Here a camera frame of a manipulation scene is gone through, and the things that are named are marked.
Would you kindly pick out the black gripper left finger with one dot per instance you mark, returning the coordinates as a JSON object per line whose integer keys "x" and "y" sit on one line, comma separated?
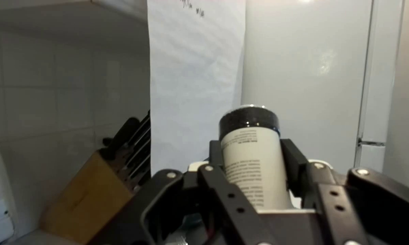
{"x": 199, "y": 213}

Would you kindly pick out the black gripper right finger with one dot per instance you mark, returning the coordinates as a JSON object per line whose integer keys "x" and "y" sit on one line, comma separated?
{"x": 358, "y": 209}

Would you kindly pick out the wooden knife block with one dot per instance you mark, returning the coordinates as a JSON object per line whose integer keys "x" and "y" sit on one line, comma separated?
{"x": 83, "y": 205}

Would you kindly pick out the white handwritten paper sheet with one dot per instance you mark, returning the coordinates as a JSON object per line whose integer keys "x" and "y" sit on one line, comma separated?
{"x": 195, "y": 82}

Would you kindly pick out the white refrigerator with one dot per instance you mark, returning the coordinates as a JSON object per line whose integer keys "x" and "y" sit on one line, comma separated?
{"x": 313, "y": 82}

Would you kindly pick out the white range hood cabinet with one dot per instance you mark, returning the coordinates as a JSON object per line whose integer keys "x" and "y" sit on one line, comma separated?
{"x": 54, "y": 9}

